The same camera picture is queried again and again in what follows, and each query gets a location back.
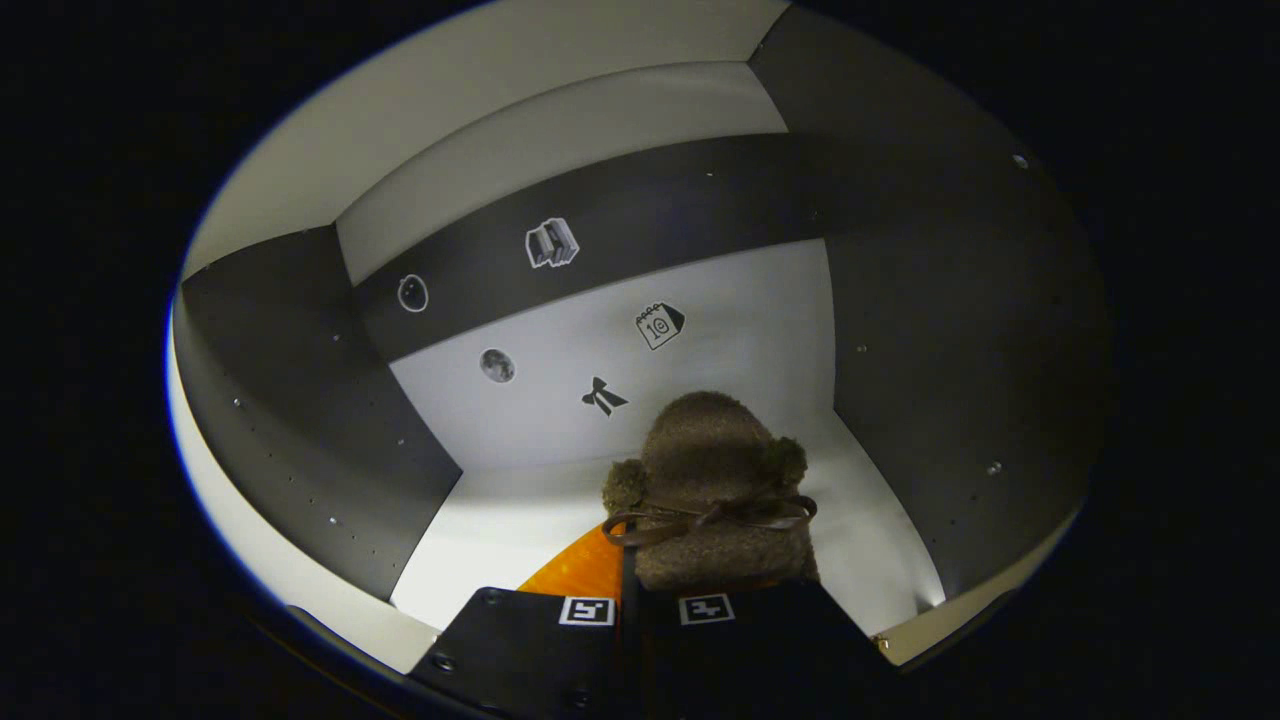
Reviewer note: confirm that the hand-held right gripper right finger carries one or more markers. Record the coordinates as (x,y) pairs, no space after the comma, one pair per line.
(760,650)

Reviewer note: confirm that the brown fuzzy shoe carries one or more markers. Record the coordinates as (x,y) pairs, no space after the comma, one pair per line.
(710,460)

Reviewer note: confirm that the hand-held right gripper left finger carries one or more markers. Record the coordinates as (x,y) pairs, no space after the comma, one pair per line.
(520,650)

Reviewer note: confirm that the white and grey shoe cabinet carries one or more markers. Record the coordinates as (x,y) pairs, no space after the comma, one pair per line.
(720,280)

